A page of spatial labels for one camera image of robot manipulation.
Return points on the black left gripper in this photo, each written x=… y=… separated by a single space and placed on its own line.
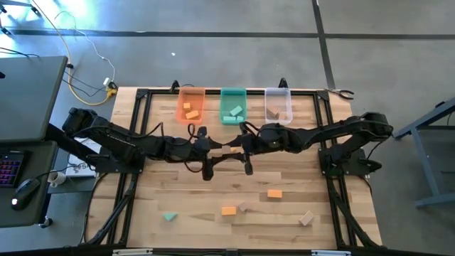
x=204 y=151

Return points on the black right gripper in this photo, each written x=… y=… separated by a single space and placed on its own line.
x=256 y=144

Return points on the orange cube block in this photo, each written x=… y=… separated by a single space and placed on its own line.
x=186 y=106
x=234 y=149

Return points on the teal rectangular block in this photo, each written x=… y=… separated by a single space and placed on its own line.
x=229 y=119
x=236 y=111
x=240 y=118

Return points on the orange rectangular block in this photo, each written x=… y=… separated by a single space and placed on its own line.
x=274 y=193
x=229 y=211
x=192 y=114

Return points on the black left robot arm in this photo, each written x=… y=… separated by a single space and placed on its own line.
x=117 y=140

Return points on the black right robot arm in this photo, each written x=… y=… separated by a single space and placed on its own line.
x=320 y=133

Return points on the clear plastic bin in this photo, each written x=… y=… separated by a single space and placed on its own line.
x=279 y=97

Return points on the teal translucent plastic bin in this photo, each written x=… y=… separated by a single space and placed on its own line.
x=232 y=97

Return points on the orange translucent plastic bin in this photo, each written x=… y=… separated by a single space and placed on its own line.
x=181 y=119

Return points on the small natural wood block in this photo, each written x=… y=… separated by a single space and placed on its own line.
x=243 y=207

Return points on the black table clamp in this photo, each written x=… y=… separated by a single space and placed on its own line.
x=175 y=86
x=283 y=83

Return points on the teal triangular block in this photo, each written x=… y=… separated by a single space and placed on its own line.
x=170 y=216

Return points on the large natural wood block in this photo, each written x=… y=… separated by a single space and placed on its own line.
x=306 y=218

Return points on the black pliers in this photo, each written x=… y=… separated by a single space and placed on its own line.
x=343 y=93

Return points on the white label strip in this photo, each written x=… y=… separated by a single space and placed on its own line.
x=330 y=253
x=131 y=252

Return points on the white power adapter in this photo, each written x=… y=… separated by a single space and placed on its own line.
x=106 y=81

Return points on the white printed paper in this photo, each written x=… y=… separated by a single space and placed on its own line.
x=76 y=168

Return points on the white mug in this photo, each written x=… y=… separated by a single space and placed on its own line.
x=57 y=178

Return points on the black desk caster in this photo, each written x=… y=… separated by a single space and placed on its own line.
x=46 y=223

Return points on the dark grey desk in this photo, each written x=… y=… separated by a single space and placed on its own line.
x=28 y=99

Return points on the black computer mouse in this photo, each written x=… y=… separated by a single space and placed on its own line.
x=25 y=192

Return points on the backlit computer keyboard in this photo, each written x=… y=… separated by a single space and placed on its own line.
x=9 y=170

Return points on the black low desk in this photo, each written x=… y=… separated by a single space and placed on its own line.
x=7 y=217

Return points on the black stand legs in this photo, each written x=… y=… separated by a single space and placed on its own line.
x=33 y=10

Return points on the black aluminium rig frame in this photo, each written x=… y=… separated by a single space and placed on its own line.
x=255 y=92

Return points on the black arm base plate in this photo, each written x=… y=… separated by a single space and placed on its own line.
x=352 y=167
x=106 y=167

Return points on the blue-grey table frame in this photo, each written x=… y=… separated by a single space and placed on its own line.
x=423 y=167

